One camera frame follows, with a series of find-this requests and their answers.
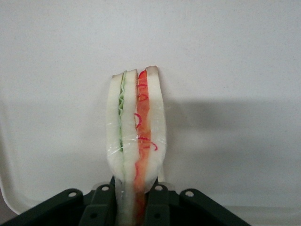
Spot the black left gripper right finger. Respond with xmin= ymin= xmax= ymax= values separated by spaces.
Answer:
xmin=143 ymin=181 xmax=182 ymax=226

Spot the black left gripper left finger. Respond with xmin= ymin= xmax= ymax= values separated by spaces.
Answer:
xmin=79 ymin=176 xmax=119 ymax=226

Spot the plastic white bread sandwich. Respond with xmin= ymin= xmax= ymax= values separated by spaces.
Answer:
xmin=105 ymin=65 xmax=168 ymax=226

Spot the cream plastic tray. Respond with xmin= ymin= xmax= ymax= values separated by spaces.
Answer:
xmin=0 ymin=0 xmax=301 ymax=226

